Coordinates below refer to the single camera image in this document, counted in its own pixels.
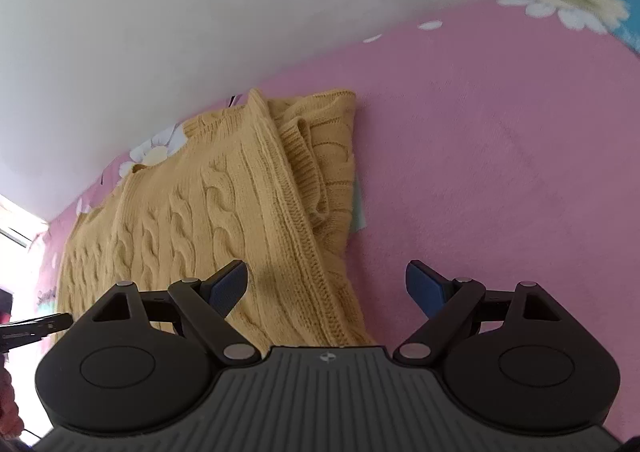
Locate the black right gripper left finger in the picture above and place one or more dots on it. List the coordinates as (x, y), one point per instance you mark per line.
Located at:
(185, 323)

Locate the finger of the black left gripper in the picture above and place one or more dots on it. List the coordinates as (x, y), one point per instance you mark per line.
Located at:
(18, 334)

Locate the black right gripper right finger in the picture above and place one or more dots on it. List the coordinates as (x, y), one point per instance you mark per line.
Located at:
(465, 321)

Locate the mustard cable-knit sweater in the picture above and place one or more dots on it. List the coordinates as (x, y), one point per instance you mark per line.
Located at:
(269, 182)

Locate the pink floral bed sheet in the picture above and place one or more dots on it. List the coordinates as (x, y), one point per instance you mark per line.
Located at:
(497, 140)

